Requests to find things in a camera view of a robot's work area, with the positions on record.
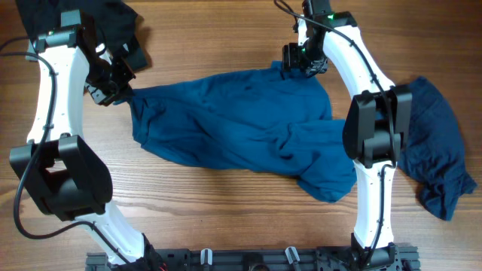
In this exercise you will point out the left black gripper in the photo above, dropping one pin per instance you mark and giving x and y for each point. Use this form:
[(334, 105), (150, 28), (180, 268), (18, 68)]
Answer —
[(123, 91)]

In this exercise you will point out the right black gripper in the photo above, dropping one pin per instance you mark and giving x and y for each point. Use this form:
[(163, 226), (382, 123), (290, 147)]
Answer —
[(291, 60)]

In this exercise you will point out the blue polo shirt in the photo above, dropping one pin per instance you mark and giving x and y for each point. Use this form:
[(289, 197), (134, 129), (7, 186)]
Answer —
[(262, 120)]

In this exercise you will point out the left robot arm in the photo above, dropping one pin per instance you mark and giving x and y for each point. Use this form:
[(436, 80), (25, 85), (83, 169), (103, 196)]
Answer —
[(56, 167)]

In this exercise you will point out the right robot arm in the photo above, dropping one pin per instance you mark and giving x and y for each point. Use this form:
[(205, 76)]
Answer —
[(374, 134)]

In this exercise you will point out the black folded polo shirt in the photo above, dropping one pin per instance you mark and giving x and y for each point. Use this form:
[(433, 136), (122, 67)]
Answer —
[(115, 24)]

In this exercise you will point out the grey folded cloth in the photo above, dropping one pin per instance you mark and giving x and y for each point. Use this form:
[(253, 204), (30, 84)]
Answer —
[(32, 57)]

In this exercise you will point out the dark navy crumpled garment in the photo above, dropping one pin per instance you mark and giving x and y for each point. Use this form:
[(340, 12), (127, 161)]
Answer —
[(435, 153)]

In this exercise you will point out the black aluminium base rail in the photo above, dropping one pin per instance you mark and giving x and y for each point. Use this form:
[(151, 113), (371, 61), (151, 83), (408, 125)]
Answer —
[(252, 259)]

